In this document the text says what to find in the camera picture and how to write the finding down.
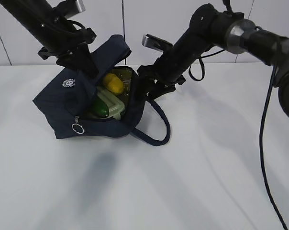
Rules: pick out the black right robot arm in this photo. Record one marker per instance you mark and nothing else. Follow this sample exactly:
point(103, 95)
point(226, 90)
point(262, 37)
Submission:
point(208, 28)

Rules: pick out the yellow lemon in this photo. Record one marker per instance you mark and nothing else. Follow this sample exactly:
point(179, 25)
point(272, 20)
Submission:
point(113, 84)

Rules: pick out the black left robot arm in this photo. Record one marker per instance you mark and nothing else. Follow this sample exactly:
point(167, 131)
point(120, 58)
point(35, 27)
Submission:
point(61, 37)

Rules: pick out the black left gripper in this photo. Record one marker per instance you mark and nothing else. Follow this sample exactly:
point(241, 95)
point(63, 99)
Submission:
point(79, 58)

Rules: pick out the glass container green lid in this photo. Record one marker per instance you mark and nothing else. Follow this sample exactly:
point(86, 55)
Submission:
point(115, 105)

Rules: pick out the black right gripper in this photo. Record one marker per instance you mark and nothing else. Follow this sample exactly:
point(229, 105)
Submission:
point(152, 86)

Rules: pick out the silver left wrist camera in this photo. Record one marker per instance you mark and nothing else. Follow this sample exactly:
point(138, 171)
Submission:
point(70, 8)

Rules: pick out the green cucumber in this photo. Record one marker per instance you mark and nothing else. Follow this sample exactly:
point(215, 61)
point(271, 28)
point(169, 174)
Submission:
point(99, 108)

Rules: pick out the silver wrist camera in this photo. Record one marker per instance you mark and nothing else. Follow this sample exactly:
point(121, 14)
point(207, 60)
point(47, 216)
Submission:
point(70, 8)
point(155, 43)

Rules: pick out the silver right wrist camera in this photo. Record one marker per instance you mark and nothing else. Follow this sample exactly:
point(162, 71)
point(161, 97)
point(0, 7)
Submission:
point(155, 43)

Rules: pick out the dark navy lunch bag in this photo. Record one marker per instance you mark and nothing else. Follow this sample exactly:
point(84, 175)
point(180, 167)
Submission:
point(64, 100)

